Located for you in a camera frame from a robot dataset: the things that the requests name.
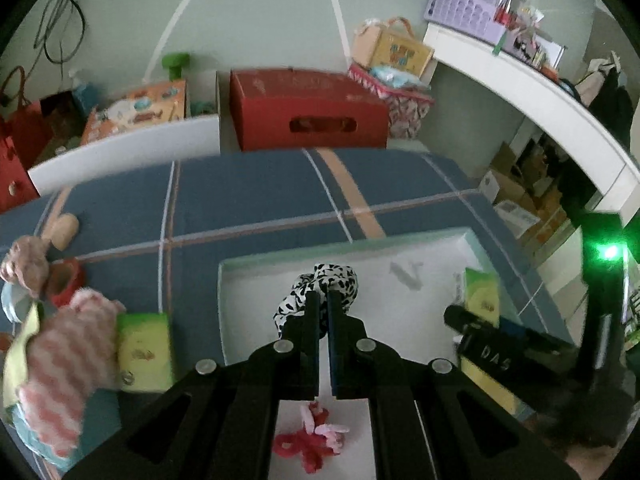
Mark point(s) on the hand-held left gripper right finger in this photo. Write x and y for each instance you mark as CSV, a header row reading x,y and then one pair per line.
x,y
336,345

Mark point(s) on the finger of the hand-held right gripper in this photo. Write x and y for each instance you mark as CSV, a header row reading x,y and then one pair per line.
x,y
487,352

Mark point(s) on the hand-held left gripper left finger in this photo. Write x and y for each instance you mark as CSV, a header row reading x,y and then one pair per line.
x,y
312,345

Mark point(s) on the white tray with mint rim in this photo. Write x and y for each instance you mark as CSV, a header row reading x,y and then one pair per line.
x,y
380,305

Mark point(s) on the green tissue packet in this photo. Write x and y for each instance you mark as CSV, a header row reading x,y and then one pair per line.
x,y
480,290
145,350

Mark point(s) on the black and white scrunchie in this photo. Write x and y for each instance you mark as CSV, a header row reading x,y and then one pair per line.
x,y
330,275

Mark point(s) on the pink zigzag towel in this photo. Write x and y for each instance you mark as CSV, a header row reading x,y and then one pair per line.
x,y
60,360

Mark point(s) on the yellow cloth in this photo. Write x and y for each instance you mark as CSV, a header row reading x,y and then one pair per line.
x,y
17,360

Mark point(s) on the pink plush toy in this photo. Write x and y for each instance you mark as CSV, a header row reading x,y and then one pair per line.
x,y
27,260

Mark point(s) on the light blue cloth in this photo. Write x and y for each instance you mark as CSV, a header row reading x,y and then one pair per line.
x,y
12,305

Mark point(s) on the red and pink hair bow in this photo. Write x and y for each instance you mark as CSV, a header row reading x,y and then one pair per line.
x,y
295,445

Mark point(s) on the stack of cardboard boxes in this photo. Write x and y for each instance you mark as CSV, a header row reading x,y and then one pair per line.
x,y
520,195

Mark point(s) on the dark hanging garment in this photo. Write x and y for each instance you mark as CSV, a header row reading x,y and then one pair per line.
x,y
610,100

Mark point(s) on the white curved shelf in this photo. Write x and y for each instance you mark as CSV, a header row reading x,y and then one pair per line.
x,y
550,95

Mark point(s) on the teal bag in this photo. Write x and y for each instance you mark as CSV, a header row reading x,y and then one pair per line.
x,y
95,430

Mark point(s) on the patterned fabric bin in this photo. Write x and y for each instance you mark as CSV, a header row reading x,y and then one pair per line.
x,y
405,110

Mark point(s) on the red cardboard box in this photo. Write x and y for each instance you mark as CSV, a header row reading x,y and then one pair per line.
x,y
300,100

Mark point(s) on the white headboard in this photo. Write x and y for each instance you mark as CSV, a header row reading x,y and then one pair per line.
x,y
125,150

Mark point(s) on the light blue wipes packet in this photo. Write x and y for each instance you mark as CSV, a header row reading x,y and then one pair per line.
x,y
397,76

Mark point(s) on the stationery pile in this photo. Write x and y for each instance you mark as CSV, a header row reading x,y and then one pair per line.
x,y
525,30

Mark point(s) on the yellow printed handbag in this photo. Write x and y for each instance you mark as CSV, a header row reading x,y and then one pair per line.
x,y
400,55

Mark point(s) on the colourful printed box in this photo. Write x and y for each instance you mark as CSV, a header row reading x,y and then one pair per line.
x,y
130,110

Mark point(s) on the green toy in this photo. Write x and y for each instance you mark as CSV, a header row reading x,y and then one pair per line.
x,y
175,62

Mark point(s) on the purple file organizer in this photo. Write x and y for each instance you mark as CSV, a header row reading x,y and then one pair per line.
x,y
465,5

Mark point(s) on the teal container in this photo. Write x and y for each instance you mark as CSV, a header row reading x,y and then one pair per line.
x,y
85,92

